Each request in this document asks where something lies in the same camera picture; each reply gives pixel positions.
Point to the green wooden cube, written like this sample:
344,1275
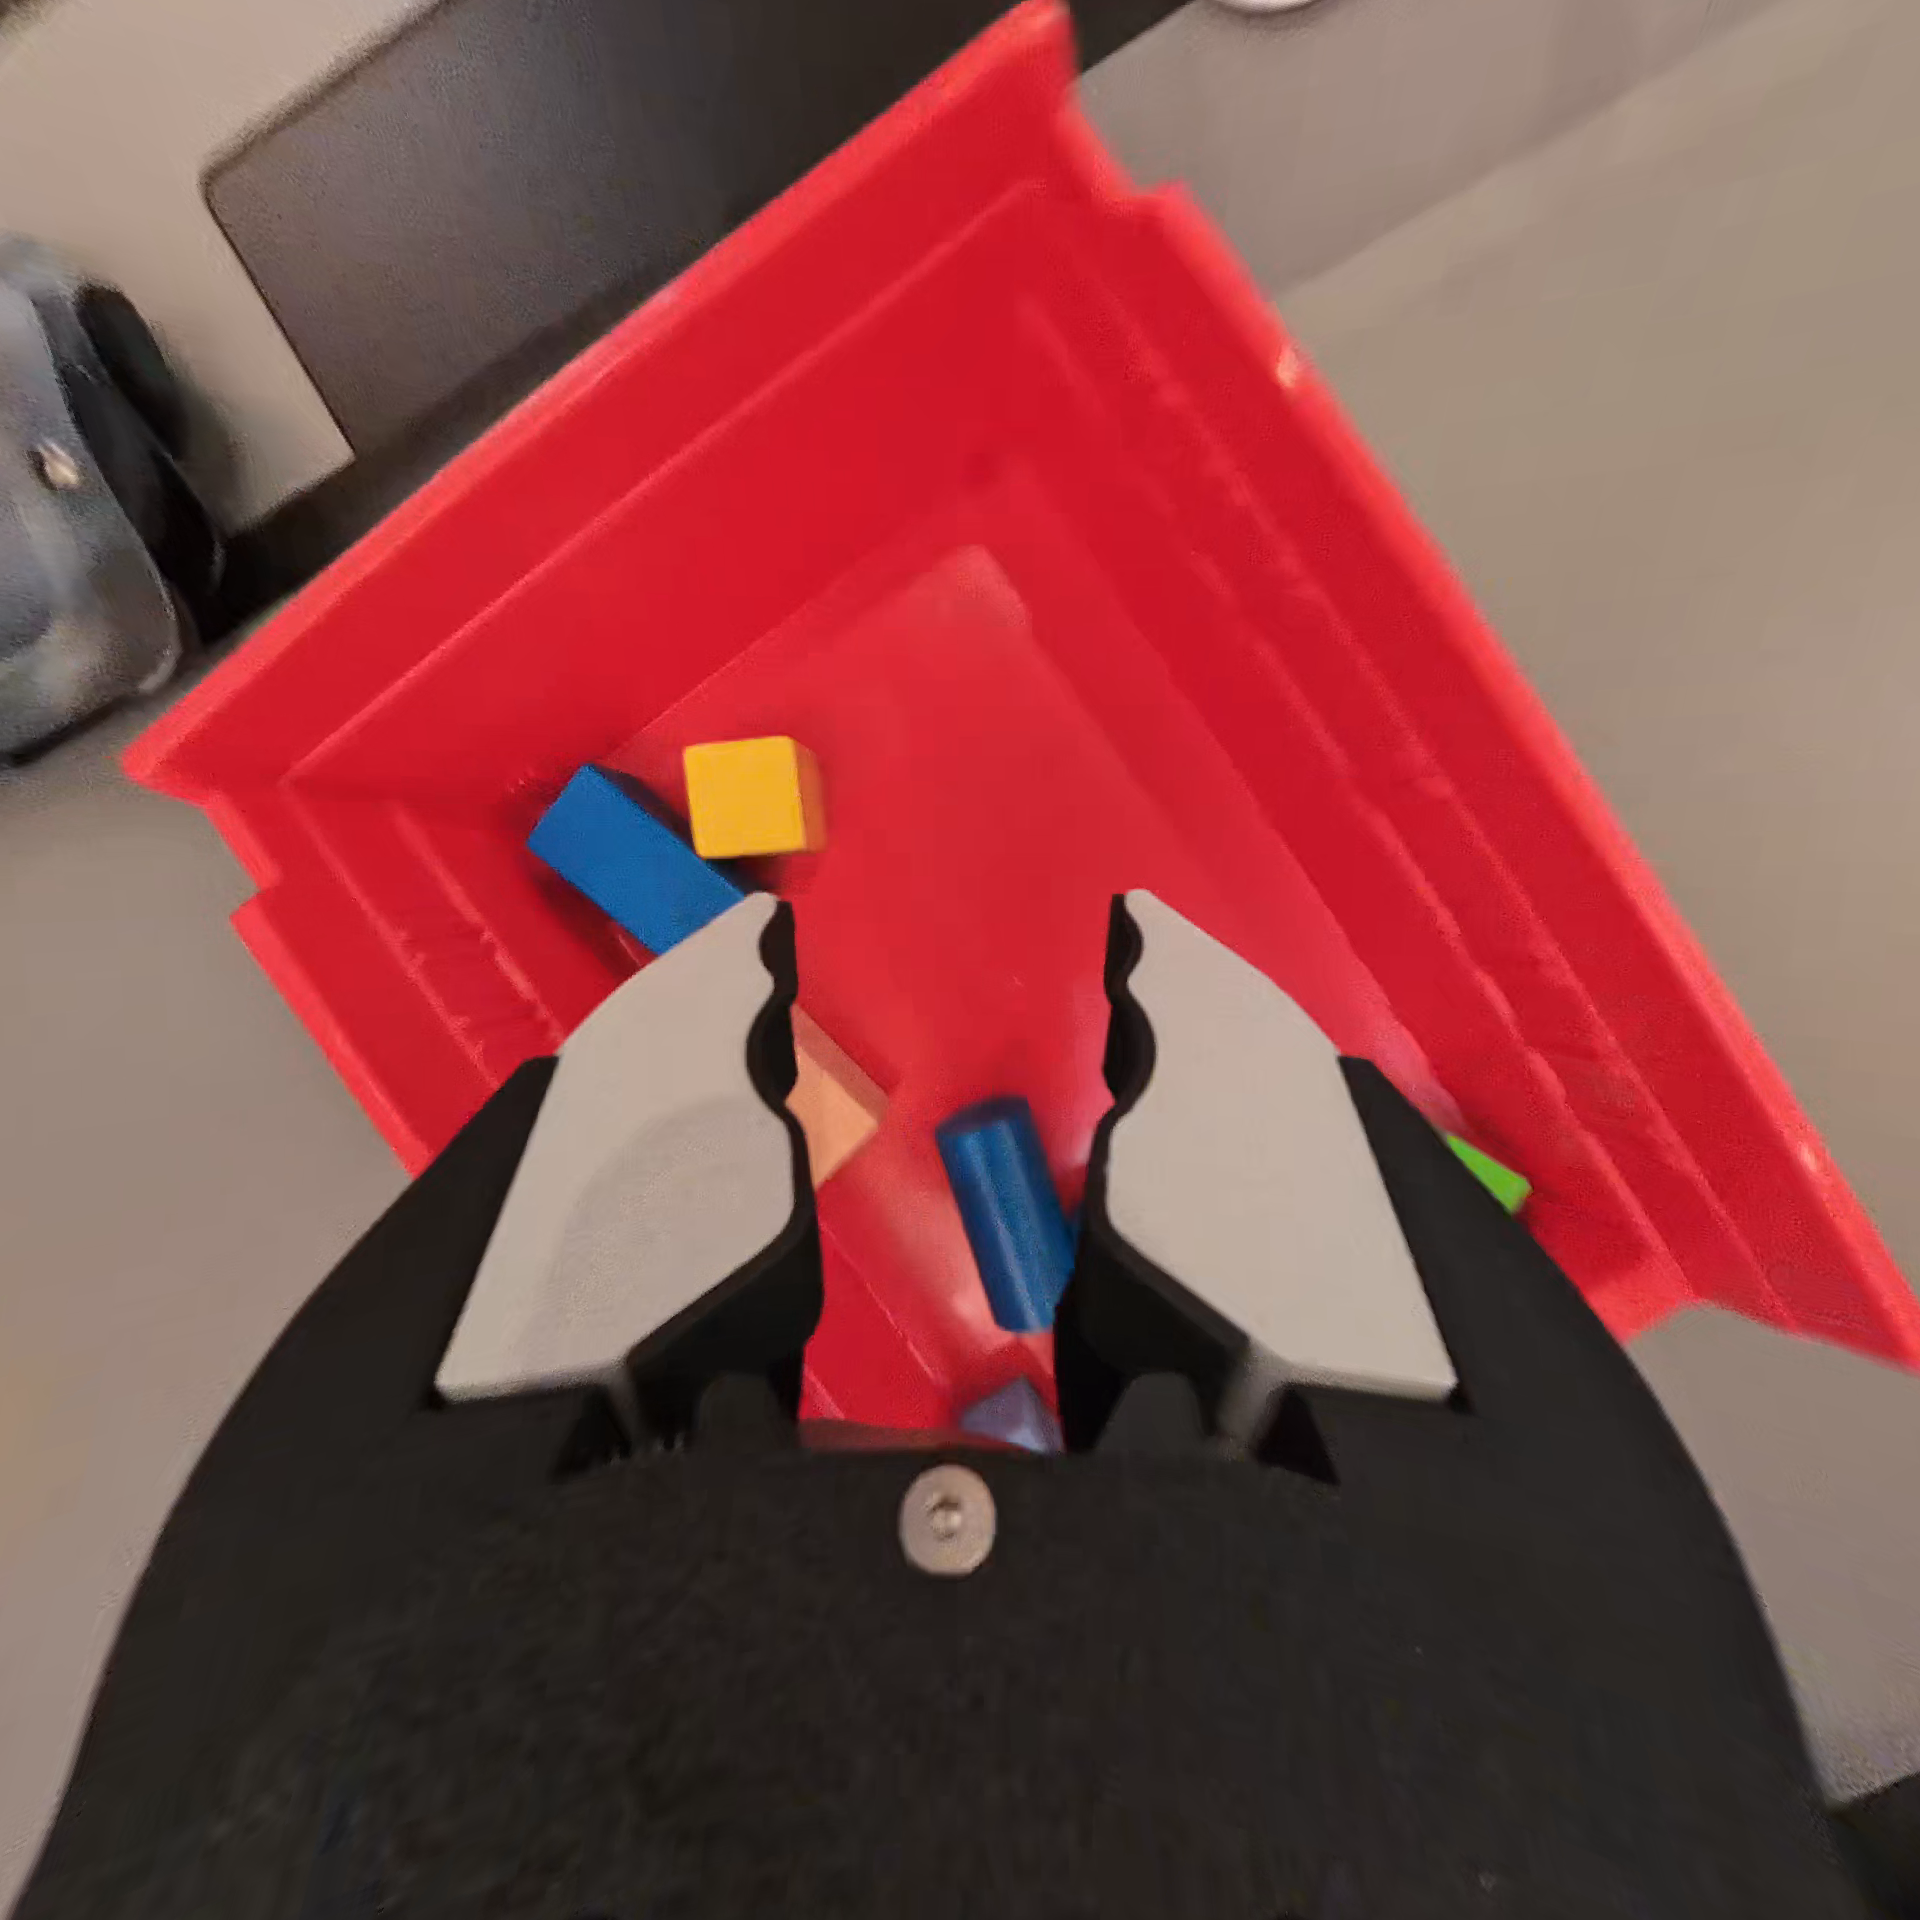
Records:
1486,1177

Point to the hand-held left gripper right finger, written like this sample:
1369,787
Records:
1275,1200

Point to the natural wooden block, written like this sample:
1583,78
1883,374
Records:
835,1116

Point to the grey bag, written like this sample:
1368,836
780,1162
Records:
92,509

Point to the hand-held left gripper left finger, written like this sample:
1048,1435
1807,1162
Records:
632,1196

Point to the red plastic bin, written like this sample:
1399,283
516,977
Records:
1140,601

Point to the blue wooden cylinder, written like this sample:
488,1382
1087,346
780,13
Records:
1008,1418
1007,1206

